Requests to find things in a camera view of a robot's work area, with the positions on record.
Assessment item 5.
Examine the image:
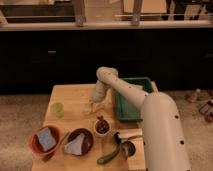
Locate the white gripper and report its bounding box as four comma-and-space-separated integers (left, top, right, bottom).
92, 81, 109, 102

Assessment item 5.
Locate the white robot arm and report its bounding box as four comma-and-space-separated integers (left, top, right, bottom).
91, 66, 192, 171

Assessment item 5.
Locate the green plastic tray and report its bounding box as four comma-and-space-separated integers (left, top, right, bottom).
114, 77, 153, 123

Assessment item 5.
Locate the white cup with contents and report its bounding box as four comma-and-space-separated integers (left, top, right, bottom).
93, 116, 111, 138

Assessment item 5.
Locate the green plastic cup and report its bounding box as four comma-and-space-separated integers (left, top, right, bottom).
50, 102, 64, 118

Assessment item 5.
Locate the dark brown bowl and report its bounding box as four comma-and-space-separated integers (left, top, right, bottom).
65, 128, 93, 156

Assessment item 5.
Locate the grey crumpled cloth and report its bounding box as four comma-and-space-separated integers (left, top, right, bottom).
64, 133, 85, 155

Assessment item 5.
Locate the small metal cup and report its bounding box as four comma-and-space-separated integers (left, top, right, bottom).
121, 141, 136, 158

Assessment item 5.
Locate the green cucumber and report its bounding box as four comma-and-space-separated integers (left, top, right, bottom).
97, 145, 120, 165

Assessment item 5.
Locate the blue sponge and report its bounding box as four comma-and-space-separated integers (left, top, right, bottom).
37, 127, 56, 152

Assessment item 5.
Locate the orange bowl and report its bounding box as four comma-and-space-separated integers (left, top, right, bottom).
29, 125, 61, 157

